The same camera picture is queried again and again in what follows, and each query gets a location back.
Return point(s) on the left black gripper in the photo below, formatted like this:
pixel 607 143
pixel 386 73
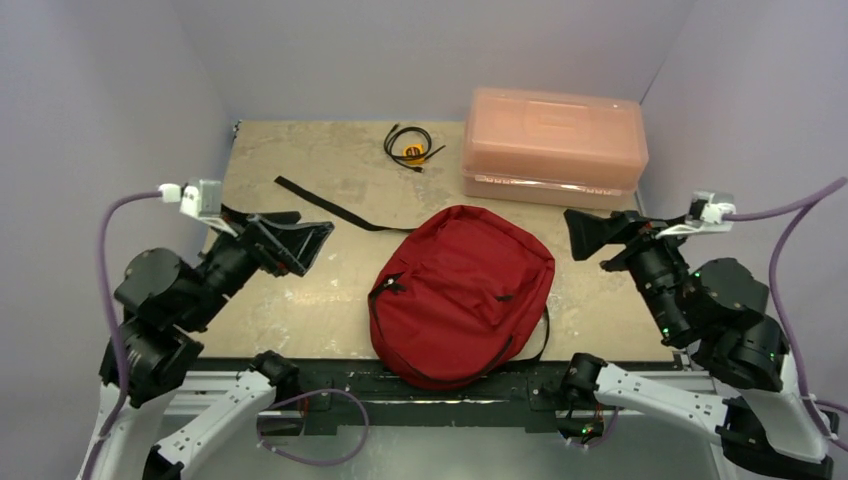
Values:
pixel 300 243

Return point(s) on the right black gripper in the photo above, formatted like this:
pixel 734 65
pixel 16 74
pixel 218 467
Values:
pixel 631 238

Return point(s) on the red student backpack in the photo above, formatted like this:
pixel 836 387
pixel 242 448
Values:
pixel 459 297

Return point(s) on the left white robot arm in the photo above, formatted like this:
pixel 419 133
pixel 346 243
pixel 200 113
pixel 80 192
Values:
pixel 162 300

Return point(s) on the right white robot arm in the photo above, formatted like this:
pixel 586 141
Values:
pixel 718 312

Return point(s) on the translucent orange plastic box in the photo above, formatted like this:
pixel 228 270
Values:
pixel 553 148

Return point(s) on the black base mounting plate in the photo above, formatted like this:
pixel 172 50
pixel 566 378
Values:
pixel 525 396

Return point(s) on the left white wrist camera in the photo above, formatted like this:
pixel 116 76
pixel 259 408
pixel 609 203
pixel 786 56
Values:
pixel 199 199

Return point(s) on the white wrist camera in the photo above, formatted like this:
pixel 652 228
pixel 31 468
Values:
pixel 706 215
pixel 199 199

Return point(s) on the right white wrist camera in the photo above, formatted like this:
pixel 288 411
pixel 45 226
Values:
pixel 706 215

